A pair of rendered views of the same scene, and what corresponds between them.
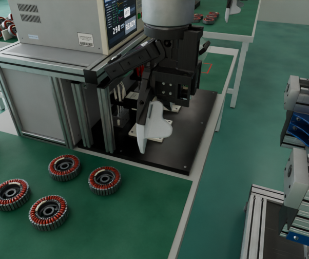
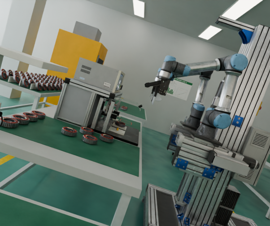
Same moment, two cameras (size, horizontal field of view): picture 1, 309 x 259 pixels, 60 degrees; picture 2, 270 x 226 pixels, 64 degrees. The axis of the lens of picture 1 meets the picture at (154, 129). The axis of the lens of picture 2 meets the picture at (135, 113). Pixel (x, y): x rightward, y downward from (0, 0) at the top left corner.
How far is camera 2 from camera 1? 1.21 m
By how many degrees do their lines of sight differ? 35
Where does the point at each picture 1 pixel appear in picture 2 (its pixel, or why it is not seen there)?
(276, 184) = not seen: hidden behind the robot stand
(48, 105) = (82, 105)
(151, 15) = (163, 74)
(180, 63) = (165, 86)
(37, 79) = (84, 93)
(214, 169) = not seen: hidden behind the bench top
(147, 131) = (155, 98)
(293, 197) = (180, 141)
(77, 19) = (106, 77)
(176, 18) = (167, 76)
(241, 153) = not seen: hidden behind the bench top
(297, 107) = (175, 132)
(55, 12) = (98, 72)
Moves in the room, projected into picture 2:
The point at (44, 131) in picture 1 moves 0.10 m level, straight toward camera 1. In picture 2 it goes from (71, 118) to (77, 122)
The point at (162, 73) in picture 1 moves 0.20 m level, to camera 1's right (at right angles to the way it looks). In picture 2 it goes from (161, 86) to (185, 95)
